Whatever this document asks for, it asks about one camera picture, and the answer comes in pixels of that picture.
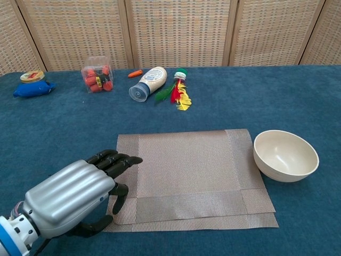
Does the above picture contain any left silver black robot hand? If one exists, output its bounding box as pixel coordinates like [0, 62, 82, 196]
[22, 149, 143, 238]

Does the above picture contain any beige woven placemat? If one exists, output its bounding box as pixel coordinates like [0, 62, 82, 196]
[103, 129, 280, 233]

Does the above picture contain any white round bowl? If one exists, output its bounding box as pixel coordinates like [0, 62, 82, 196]
[253, 130, 320, 183]

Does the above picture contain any blue fish toy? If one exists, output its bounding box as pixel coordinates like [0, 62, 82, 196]
[13, 81, 56, 99]

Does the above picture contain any clear box with orange caps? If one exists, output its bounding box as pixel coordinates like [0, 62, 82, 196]
[80, 55, 115, 94]

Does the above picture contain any small yellow-lid jar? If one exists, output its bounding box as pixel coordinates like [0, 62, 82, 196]
[20, 70, 46, 85]

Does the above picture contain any white mayonnaise squeeze bottle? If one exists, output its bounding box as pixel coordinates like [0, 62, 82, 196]
[128, 66, 168, 102]

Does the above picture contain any colourful feather shuttlecock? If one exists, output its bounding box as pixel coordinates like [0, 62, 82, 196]
[155, 68, 192, 111]

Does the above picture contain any woven bamboo folding screen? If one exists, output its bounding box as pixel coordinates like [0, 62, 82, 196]
[0, 0, 341, 77]

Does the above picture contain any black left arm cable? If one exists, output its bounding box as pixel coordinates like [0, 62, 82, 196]
[33, 238, 51, 256]

